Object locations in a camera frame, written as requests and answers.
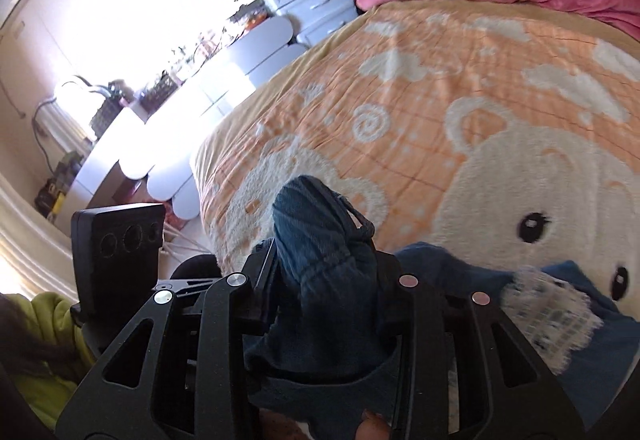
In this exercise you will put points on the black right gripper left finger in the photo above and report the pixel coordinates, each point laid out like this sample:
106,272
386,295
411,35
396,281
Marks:
177,371

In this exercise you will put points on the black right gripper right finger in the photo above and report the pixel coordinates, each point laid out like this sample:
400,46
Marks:
467,372

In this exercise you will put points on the blue denim pants lace trim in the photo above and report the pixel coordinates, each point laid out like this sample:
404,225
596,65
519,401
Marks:
332,352

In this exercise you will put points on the person's right hand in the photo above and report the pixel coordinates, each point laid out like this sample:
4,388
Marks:
278,426

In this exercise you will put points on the orange bear pattern blanket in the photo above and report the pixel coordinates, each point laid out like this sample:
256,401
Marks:
509,135

